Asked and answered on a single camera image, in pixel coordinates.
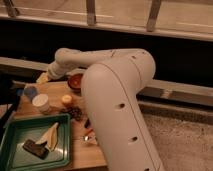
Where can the wooden table board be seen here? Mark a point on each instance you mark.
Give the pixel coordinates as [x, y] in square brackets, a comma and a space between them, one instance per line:
[83, 156]

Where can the green plastic tray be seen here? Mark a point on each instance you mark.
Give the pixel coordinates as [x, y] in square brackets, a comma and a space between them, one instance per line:
[14, 158]

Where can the dark pine cone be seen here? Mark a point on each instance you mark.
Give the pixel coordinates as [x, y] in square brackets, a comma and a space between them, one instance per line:
[74, 112]

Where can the white cup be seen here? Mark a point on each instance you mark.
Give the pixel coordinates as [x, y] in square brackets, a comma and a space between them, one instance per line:
[41, 102]

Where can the orange carrot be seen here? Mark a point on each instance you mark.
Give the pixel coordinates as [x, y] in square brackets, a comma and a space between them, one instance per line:
[88, 132]

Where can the metal strainer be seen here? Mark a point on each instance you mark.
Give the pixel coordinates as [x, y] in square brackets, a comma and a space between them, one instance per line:
[90, 139]

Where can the small yellow cup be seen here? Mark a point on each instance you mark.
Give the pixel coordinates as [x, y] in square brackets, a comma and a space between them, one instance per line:
[67, 100]

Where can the black handled tool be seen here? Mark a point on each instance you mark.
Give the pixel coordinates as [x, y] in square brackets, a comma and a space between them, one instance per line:
[87, 124]

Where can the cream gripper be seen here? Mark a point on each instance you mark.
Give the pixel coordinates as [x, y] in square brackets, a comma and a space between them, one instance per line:
[43, 78]

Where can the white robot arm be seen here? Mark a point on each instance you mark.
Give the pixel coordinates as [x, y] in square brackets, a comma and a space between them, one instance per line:
[111, 80]

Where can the dark brown block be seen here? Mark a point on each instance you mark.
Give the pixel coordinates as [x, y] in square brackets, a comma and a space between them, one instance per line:
[38, 150]

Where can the red-brown bowl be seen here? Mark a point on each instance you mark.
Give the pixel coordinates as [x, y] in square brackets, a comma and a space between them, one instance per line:
[74, 82]

